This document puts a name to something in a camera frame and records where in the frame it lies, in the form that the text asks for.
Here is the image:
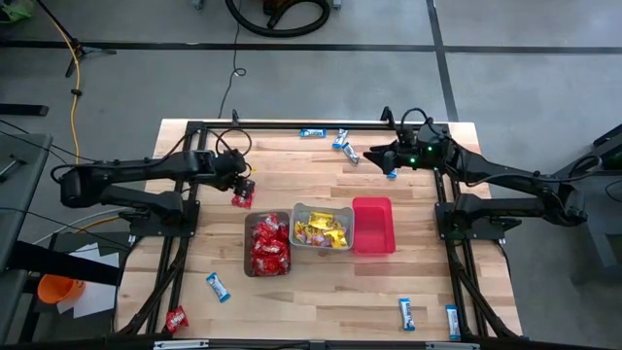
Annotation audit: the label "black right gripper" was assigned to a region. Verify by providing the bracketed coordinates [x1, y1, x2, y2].
[363, 126, 441, 176]

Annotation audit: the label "smoky grey translucent plastic bin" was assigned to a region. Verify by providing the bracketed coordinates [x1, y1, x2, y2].
[243, 210, 293, 278]

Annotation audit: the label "light grey plastic bin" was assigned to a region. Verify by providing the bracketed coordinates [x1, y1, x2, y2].
[289, 202, 356, 252]

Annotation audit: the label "pink translucent plastic bin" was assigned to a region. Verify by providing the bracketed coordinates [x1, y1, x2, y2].
[351, 195, 397, 257]

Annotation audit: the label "orange vacuum cleaner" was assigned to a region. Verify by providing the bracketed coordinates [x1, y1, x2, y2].
[261, 0, 293, 15]

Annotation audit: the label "white paper sheets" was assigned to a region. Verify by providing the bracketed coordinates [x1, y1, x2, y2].
[55, 242, 121, 320]

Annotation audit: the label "black beam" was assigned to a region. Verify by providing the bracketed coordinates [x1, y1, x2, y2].
[9, 240, 122, 288]

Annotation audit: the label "orange bucket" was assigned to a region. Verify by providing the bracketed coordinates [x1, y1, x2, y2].
[37, 274, 86, 305]

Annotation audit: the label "black tripod stand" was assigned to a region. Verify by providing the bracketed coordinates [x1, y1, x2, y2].
[36, 0, 118, 79]

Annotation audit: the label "grey side table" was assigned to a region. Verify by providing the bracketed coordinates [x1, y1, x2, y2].
[0, 131, 53, 341]

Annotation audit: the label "dark metal side table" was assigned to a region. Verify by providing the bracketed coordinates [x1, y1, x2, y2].
[553, 123, 622, 283]

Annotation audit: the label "black flat bar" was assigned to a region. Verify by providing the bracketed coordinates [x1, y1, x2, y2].
[0, 103, 50, 117]

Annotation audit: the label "small metal tool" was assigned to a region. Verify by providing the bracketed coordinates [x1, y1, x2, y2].
[0, 154, 28, 184]

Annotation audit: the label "green crumpled object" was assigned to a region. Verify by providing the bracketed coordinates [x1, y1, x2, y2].
[0, 0, 36, 23]

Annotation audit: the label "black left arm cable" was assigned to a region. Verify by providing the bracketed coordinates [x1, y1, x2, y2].
[213, 126, 254, 158]

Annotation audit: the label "black aluminium table frame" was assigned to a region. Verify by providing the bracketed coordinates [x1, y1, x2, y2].
[114, 105, 524, 341]

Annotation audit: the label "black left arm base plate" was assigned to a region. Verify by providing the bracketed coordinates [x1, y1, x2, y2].
[128, 201, 200, 239]

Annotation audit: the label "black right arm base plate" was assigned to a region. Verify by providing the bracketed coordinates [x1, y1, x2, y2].
[435, 201, 524, 242]

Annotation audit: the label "thin black floor cable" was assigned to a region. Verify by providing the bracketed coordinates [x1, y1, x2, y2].
[217, 0, 247, 121]

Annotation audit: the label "black vacuum hose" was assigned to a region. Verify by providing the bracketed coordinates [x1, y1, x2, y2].
[224, 0, 331, 39]

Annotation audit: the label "white floor cable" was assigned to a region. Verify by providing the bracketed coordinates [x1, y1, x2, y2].
[33, 206, 137, 244]

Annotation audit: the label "yellow power cable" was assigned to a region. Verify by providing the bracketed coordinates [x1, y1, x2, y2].
[48, 18, 122, 234]

